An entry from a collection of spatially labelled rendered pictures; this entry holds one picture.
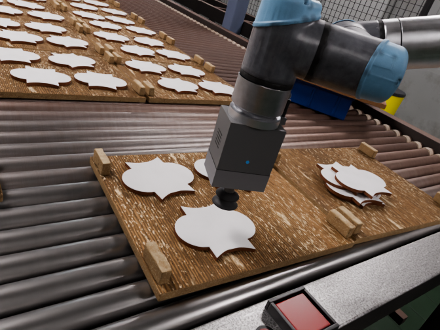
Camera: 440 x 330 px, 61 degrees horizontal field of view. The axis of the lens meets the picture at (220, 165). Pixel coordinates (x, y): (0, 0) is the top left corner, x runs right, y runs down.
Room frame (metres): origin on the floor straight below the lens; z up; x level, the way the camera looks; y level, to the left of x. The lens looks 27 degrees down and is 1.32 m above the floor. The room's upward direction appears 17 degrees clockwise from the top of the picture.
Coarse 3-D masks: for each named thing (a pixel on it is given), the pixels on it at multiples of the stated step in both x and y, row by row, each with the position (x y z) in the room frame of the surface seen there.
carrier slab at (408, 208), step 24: (288, 168) 0.83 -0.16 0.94; (312, 168) 0.87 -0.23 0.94; (360, 168) 0.97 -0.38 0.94; (384, 168) 1.03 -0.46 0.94; (312, 192) 0.74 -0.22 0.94; (408, 192) 0.91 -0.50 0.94; (360, 216) 0.70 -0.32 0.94; (384, 216) 0.74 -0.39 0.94; (408, 216) 0.77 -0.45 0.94; (432, 216) 0.81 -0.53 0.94; (360, 240) 0.62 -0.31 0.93
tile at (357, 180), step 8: (336, 168) 0.84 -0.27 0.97; (344, 168) 0.86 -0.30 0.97; (352, 168) 0.87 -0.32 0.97; (336, 176) 0.80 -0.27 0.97; (344, 176) 0.81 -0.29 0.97; (352, 176) 0.82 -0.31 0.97; (360, 176) 0.84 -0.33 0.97; (368, 176) 0.85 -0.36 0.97; (376, 176) 0.87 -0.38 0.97; (344, 184) 0.77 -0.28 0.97; (352, 184) 0.78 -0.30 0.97; (360, 184) 0.79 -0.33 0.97; (368, 184) 0.81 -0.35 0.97; (376, 184) 0.82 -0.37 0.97; (384, 184) 0.84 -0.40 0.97; (360, 192) 0.76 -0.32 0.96; (368, 192) 0.76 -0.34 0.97; (376, 192) 0.78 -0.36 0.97; (384, 192) 0.79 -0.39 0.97
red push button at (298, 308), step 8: (296, 296) 0.42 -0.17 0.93; (304, 296) 0.43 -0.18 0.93; (280, 304) 0.40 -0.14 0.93; (288, 304) 0.40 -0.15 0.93; (296, 304) 0.40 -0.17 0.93; (304, 304) 0.41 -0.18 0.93; (312, 304) 0.41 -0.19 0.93; (288, 312) 0.39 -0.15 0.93; (296, 312) 0.39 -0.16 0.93; (304, 312) 0.39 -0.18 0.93; (312, 312) 0.40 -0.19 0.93; (288, 320) 0.37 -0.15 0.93; (296, 320) 0.38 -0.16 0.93; (304, 320) 0.38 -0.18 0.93; (312, 320) 0.38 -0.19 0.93; (320, 320) 0.39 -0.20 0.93; (296, 328) 0.36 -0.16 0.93; (304, 328) 0.37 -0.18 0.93; (312, 328) 0.37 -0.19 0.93; (320, 328) 0.38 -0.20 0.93
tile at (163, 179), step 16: (160, 160) 0.66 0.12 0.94; (128, 176) 0.57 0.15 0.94; (144, 176) 0.59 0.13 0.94; (160, 176) 0.61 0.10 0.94; (176, 176) 0.62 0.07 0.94; (192, 176) 0.64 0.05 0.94; (144, 192) 0.54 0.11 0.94; (160, 192) 0.55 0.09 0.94; (176, 192) 0.57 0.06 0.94; (192, 192) 0.59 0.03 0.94
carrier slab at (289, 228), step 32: (128, 160) 0.64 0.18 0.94; (192, 160) 0.72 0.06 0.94; (128, 192) 0.54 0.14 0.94; (256, 192) 0.67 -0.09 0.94; (288, 192) 0.71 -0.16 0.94; (128, 224) 0.46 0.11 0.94; (160, 224) 0.48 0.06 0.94; (256, 224) 0.56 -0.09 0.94; (288, 224) 0.59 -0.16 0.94; (320, 224) 0.63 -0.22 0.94; (192, 256) 0.43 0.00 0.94; (224, 256) 0.45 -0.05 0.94; (256, 256) 0.47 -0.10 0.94; (288, 256) 0.50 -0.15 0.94; (320, 256) 0.55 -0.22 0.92; (160, 288) 0.35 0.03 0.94; (192, 288) 0.38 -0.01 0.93
